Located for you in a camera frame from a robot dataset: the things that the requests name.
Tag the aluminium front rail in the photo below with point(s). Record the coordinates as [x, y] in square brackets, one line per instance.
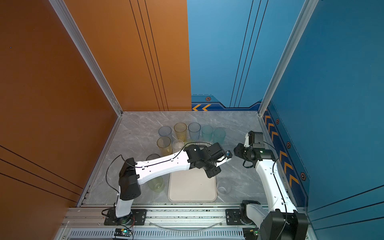
[163, 222]

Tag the light green dotted cup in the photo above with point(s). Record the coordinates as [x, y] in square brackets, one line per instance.
[157, 184]

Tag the right aluminium corner post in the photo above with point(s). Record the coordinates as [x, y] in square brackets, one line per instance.
[301, 23]

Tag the dark smoky tumbler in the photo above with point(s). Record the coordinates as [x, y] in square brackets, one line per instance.
[153, 157]

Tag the aluminium corner post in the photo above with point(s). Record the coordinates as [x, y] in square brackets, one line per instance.
[301, 23]
[74, 32]

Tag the grey-blue frosted tumbler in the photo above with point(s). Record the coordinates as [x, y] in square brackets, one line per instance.
[166, 131]

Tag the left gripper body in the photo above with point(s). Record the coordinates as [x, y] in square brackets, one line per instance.
[212, 169]

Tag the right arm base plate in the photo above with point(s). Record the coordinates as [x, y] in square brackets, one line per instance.
[236, 217]

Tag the small clear faceted glass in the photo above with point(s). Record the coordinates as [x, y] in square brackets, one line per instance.
[177, 145]

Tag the yellow tumbler near tray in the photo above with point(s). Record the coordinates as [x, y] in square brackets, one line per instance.
[165, 146]

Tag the green circuit board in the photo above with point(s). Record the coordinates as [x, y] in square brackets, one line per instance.
[251, 233]
[123, 234]

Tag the light blue clear tumbler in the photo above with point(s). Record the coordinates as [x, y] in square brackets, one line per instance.
[194, 131]

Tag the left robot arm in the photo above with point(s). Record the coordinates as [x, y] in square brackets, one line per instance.
[134, 174]

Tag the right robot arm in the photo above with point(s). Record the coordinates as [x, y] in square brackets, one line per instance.
[281, 221]

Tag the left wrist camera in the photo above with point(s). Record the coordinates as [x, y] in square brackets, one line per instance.
[224, 159]

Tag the right green circuit board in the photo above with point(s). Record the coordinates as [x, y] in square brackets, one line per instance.
[251, 233]

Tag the left green circuit board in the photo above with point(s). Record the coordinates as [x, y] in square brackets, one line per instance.
[123, 234]

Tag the teal textured tumbler right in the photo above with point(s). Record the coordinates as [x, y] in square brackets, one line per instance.
[219, 135]

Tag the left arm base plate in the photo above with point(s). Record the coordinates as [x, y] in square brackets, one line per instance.
[136, 217]

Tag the teal textured tumbler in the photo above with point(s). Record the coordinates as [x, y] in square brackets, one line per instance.
[207, 133]
[219, 135]

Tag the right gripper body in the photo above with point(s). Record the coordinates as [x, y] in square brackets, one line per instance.
[243, 151]

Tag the white rectangular tray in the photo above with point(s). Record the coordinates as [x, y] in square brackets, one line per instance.
[192, 186]

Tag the clear plastic cup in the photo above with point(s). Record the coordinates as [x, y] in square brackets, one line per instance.
[224, 187]

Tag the left aluminium corner post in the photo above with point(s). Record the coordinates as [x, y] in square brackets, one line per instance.
[74, 32]

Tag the amber tall tumbler back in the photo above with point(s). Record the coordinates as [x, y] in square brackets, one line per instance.
[181, 131]

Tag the teal textured tumbler left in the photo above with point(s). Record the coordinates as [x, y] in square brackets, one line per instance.
[207, 133]

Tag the small green faceted glass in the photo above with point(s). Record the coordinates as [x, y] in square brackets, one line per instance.
[189, 142]

